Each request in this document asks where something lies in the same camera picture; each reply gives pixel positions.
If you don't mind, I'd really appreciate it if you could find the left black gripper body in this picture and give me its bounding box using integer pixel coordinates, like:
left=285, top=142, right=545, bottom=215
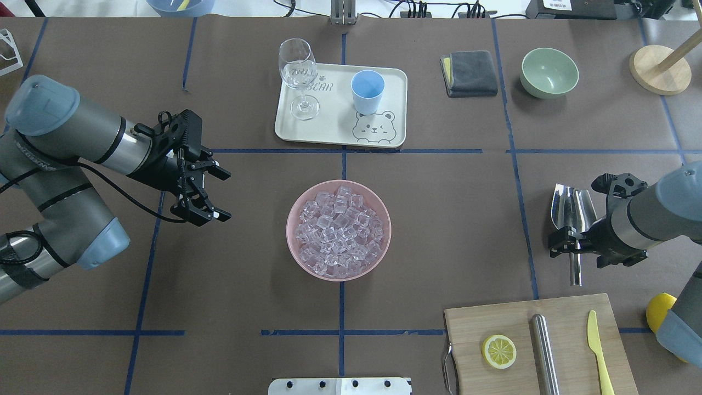
left=127, top=110, right=204, bottom=193

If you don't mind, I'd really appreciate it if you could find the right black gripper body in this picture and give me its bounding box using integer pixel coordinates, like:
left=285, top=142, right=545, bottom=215
left=584, top=173, right=648, bottom=268

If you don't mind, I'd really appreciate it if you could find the steel ice scoop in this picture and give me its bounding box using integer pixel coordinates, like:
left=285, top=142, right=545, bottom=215
left=551, top=183, right=597, bottom=286

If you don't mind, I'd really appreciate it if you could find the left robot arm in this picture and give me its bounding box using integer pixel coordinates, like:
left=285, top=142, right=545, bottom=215
left=2, top=75, right=231, bottom=302

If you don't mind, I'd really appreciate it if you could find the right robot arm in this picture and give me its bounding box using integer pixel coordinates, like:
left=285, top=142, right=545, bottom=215
left=547, top=162, right=701, bottom=366

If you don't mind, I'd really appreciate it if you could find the pink bowl of ice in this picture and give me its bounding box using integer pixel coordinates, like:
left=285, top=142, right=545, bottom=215
left=286, top=180, right=392, bottom=281

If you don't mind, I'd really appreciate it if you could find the blue plastic cup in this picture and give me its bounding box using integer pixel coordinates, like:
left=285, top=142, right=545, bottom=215
left=351, top=70, right=384, bottom=115

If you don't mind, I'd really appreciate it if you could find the wooden cup stand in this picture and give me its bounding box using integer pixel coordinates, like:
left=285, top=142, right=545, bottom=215
left=629, top=29, right=701, bottom=97

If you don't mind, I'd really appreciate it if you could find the yellow lemon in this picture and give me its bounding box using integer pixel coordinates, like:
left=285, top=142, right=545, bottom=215
left=645, top=292, right=677, bottom=334

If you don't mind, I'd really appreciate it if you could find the yellow plastic knife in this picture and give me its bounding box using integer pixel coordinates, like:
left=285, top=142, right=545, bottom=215
left=586, top=310, right=615, bottom=394

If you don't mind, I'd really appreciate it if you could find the half lemon slice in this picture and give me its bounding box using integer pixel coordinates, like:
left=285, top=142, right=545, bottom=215
left=481, top=334, right=517, bottom=369

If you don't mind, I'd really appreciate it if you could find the blue bowl with fork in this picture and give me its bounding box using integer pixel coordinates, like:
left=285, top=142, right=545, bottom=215
left=147, top=0, right=216, bottom=18

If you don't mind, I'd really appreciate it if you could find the wooden cutting board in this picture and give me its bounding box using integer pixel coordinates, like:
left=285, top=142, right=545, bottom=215
left=441, top=293, right=639, bottom=395

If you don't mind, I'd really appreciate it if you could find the steel cylinder muddler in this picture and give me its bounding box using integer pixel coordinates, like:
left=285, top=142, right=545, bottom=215
left=530, top=313, right=560, bottom=394

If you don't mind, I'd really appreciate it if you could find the clear wine glass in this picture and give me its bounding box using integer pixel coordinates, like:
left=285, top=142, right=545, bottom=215
left=278, top=37, right=319, bottom=121

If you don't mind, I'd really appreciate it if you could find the cream bear tray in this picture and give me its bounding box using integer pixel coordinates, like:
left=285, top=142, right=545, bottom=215
left=274, top=63, right=407, bottom=149

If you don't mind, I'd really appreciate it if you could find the green ceramic bowl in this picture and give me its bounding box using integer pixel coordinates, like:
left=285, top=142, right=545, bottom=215
left=520, top=48, right=580, bottom=99

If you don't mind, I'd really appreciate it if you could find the white wire cup rack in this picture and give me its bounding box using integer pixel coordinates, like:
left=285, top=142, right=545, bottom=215
left=1, top=29, right=24, bottom=76

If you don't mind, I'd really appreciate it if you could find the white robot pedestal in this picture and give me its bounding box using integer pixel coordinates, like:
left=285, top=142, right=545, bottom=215
left=268, top=377, right=413, bottom=394

